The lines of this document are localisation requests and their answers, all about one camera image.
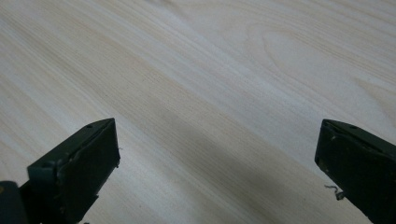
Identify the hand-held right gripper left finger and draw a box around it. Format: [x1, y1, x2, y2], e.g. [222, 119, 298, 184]
[19, 118, 121, 224]

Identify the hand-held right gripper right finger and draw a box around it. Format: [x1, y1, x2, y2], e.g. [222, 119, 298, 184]
[314, 119, 396, 224]

